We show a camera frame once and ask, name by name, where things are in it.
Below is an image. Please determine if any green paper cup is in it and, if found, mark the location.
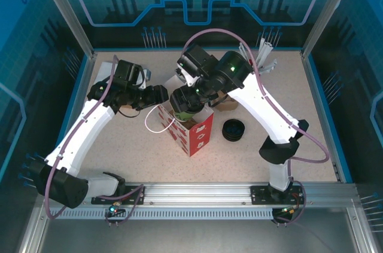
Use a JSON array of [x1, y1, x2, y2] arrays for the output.
[[174, 108, 197, 124]]

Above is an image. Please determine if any red white paper bag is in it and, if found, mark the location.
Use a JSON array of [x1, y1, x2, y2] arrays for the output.
[[144, 75, 215, 157]]

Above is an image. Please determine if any brown cardboard cup carrier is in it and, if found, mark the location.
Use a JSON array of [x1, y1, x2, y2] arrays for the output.
[[214, 90, 239, 112]]

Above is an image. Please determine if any stack of black cup lids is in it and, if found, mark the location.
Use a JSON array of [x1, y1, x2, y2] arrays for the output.
[[221, 118, 247, 143]]

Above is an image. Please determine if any small green-lit control board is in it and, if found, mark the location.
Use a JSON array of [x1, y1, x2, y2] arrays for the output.
[[276, 205, 300, 218], [104, 203, 126, 220]]

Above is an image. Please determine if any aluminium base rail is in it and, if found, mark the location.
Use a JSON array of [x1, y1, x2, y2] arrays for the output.
[[38, 181, 360, 209]]

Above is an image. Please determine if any grey slotted cable duct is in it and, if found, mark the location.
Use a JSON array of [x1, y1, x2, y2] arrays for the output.
[[50, 207, 275, 221]]

